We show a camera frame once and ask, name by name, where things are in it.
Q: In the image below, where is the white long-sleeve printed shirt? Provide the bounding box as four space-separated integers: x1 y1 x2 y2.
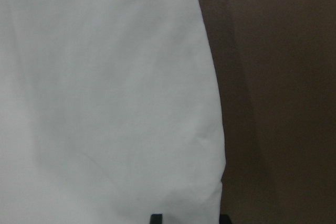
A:
1 0 225 223

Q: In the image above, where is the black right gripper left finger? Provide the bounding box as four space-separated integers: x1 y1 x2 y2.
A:
150 214 163 224

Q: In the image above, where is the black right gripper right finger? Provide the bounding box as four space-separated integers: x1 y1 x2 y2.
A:
219 214 232 224

